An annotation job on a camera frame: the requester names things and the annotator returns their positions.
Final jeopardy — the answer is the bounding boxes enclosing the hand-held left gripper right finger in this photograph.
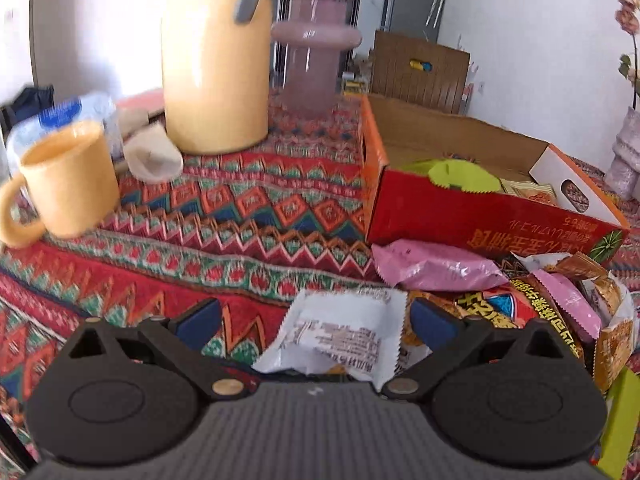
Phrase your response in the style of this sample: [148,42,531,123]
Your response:
[382,298,571,403]

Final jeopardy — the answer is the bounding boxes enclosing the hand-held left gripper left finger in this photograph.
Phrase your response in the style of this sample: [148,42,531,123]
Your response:
[66,298,247,403]

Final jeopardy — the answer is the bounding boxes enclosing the large pink snack packet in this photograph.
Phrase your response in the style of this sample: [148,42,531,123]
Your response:
[371,239,510,293]

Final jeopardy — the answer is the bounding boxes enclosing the white printed snack packet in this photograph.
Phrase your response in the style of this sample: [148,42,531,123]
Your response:
[252,287,410,386]

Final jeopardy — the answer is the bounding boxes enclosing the red cardboard box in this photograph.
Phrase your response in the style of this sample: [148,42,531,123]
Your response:
[360,94,631,267]

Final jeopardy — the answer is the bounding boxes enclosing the orange black snack bag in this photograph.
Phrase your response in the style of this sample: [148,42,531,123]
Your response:
[407,280,583,361]

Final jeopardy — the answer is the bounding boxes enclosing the patterned red tablecloth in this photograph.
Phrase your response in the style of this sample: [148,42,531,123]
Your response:
[0,87,640,480]

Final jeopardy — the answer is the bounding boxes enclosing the lime green snack packet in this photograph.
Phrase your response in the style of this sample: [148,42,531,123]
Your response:
[597,366,640,480]
[400,159,503,195]

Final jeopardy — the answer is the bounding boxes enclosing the gold snack packet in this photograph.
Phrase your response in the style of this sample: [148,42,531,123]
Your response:
[555,252,608,281]
[582,272,623,328]

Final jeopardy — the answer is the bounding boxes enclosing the beige snack packet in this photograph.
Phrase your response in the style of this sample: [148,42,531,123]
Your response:
[500,178,558,206]

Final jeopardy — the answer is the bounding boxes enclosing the beige paper cone cup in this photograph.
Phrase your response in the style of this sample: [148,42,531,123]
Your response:
[117,107,151,136]
[122,125,184,183]

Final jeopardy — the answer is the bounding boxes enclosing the yellow mug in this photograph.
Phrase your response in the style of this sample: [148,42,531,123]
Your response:
[0,120,121,248]

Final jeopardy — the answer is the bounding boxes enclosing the orange patterned snack packet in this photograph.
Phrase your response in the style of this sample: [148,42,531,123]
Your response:
[592,310,637,393]

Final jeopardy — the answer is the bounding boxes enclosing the brown wooden chair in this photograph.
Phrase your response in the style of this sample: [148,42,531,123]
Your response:
[369,30,472,115]

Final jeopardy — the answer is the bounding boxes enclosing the yellow thermos jug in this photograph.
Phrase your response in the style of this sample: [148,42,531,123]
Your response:
[161,0,275,156]

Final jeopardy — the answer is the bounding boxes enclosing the blue white tissue pack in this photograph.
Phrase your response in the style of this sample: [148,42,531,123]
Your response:
[6,92,126,181]

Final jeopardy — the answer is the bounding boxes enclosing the pink textured vase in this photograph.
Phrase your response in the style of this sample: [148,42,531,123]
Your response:
[604,106,640,201]

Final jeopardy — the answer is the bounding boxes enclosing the pink glass vase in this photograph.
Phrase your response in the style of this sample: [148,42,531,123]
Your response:
[271,0,362,120]

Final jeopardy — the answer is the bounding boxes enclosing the dark bag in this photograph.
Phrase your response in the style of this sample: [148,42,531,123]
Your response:
[0,86,55,126]

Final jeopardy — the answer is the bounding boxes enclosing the grey refrigerator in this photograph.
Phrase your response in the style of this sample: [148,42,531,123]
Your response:
[385,0,453,43]

